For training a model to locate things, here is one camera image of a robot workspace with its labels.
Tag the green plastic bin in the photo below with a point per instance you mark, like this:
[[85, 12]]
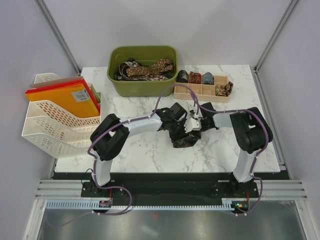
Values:
[[145, 55]]

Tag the black rolled tie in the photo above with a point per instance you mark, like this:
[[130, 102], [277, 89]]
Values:
[[182, 77]]

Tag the brown patterned tie in bin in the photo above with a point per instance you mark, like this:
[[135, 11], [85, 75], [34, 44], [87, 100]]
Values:
[[161, 66]]

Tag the red rolled tie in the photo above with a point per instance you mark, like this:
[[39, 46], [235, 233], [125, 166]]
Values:
[[195, 77]]

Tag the white plastic file rack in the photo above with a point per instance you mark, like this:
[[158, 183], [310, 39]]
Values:
[[55, 130]]

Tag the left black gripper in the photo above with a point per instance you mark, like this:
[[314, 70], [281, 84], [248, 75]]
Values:
[[183, 135]]

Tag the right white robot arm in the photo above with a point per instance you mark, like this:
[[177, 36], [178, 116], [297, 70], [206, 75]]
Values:
[[252, 134]]

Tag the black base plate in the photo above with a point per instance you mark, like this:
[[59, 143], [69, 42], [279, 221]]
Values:
[[165, 188]]

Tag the blue grey rolled tie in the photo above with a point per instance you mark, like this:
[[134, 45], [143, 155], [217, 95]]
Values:
[[208, 79]]

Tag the wooden divided tray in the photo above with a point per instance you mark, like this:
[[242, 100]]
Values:
[[204, 92]]

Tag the gold floral tie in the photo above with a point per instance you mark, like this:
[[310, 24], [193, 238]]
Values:
[[224, 90]]

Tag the dark paisley tie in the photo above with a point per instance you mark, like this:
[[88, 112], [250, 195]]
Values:
[[187, 140]]

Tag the aluminium rail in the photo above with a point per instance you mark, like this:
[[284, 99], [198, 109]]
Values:
[[59, 189]]

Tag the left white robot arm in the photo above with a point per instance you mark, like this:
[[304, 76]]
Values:
[[111, 135]]

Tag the white slotted cable duct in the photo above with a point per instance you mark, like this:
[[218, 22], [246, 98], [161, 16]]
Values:
[[98, 204]]

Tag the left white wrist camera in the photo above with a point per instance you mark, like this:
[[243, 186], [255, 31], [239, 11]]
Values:
[[192, 124]]

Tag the red folder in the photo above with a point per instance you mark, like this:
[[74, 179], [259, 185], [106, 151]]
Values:
[[63, 83]]

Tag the pile of ties in bin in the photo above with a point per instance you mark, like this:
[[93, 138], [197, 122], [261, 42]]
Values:
[[120, 74]]

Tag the orange folder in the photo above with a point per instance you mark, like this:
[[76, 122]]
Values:
[[74, 99]]

